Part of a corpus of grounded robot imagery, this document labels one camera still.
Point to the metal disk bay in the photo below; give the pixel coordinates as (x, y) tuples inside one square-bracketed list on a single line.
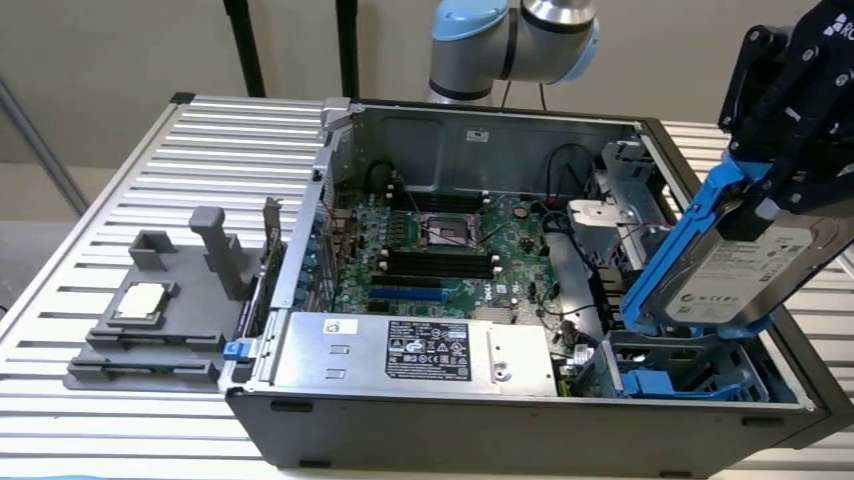
[(674, 360)]

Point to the silver metal drive cage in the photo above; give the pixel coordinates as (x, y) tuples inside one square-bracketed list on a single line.
[(624, 200)]

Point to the green motherboard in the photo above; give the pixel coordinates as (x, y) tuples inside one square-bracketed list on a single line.
[(461, 295)]

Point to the black upright pole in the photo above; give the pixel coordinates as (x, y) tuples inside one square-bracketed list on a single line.
[(349, 45), (249, 45)]

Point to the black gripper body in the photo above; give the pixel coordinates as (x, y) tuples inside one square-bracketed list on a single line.
[(830, 25)]

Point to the silver CPU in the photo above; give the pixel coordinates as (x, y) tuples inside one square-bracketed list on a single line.
[(142, 300)]

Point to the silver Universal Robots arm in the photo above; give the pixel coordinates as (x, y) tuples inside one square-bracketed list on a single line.
[(467, 55)]

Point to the silver power supply unit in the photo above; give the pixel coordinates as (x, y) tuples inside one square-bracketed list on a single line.
[(374, 350)]

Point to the grey slanted metal bar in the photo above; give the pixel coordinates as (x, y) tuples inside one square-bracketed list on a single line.
[(40, 140)]

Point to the RAM stick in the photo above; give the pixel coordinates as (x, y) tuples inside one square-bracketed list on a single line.
[(150, 370)]

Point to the blue case latch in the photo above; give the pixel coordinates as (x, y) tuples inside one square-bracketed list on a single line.
[(238, 350)]

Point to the grey parts rack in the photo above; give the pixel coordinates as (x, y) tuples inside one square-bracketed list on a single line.
[(201, 320)]

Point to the blue plastic bay bracket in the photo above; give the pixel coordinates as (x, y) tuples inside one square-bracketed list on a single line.
[(648, 385)]

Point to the CPU socket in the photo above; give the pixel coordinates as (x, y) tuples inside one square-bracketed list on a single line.
[(449, 230)]

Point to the hard disk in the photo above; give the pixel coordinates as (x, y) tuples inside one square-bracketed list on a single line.
[(721, 285)]

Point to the black RAM slot bank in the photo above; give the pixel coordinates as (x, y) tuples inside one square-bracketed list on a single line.
[(441, 262), (441, 199)]

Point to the graphics card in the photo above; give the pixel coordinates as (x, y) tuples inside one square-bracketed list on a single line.
[(270, 260)]

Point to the open black PC case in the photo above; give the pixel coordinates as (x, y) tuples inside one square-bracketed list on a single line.
[(507, 430)]

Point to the blue expansion slot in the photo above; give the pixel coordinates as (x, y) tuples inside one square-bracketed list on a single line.
[(407, 292)]

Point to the small silver heat sink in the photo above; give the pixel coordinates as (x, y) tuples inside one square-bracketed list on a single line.
[(497, 315)]

